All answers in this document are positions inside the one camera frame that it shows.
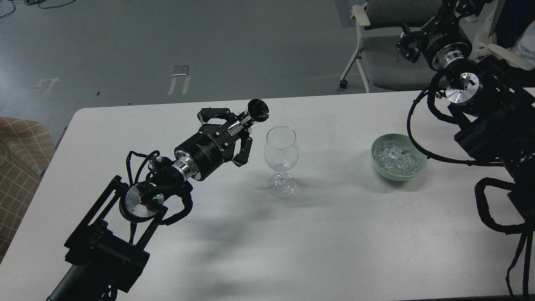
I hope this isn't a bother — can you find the black floor cable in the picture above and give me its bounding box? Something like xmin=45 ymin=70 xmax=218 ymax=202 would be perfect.
xmin=0 ymin=0 xmax=78 ymax=18

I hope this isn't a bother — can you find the clear wine glass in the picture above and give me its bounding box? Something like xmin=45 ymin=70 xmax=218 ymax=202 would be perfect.
xmin=264 ymin=126 xmax=299 ymax=198

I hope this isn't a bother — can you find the green bowl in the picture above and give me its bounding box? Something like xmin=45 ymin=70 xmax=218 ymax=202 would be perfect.
xmin=369 ymin=133 xmax=428 ymax=182

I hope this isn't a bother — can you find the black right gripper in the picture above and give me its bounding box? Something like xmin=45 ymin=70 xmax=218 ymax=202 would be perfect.
xmin=396 ymin=0 xmax=476 ymax=71

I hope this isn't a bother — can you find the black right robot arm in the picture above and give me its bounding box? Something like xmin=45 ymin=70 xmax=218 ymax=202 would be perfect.
xmin=396 ymin=0 xmax=534 ymax=301

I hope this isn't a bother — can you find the grey office chair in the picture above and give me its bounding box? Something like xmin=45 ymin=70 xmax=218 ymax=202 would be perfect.
xmin=339 ymin=0 xmax=492 ymax=93

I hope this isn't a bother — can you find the beige checkered cushion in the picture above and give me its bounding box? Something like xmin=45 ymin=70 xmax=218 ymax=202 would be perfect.
xmin=0 ymin=117 xmax=56 ymax=259

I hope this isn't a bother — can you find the pile of ice cubes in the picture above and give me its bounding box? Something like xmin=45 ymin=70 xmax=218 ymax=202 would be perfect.
xmin=372 ymin=141 xmax=423 ymax=176

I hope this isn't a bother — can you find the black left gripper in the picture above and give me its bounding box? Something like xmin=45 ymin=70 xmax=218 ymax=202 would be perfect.
xmin=173 ymin=108 xmax=253 ymax=181

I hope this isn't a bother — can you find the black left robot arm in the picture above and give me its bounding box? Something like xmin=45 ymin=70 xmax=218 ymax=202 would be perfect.
xmin=48 ymin=104 xmax=260 ymax=301

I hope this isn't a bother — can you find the steel double jigger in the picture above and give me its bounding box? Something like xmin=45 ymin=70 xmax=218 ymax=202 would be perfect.
xmin=238 ymin=99 xmax=270 ymax=128

